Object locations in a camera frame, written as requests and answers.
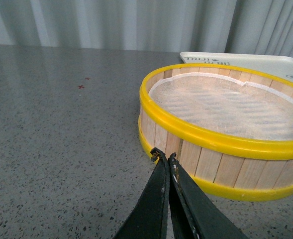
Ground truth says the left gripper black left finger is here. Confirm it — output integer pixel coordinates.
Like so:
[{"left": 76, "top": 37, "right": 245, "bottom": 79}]
[{"left": 114, "top": 148, "right": 170, "bottom": 239}]

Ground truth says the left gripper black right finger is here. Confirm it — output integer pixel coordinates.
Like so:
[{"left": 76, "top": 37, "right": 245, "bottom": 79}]
[{"left": 168, "top": 153, "right": 247, "bottom": 239}]

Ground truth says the yellow rimmed bamboo steamer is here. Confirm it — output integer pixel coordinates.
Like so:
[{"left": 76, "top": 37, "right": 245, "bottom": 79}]
[{"left": 138, "top": 63, "right": 293, "bottom": 201}]

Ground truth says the white bear print tray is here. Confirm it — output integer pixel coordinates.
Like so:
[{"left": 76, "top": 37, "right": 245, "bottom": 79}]
[{"left": 180, "top": 52, "right": 293, "bottom": 82}]

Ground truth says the grey pleated curtain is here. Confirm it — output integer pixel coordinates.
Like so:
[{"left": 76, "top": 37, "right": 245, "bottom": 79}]
[{"left": 0, "top": 0, "right": 293, "bottom": 57}]

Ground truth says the white mesh steamer liner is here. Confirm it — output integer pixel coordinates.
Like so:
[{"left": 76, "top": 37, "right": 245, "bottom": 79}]
[{"left": 149, "top": 73, "right": 293, "bottom": 141}]

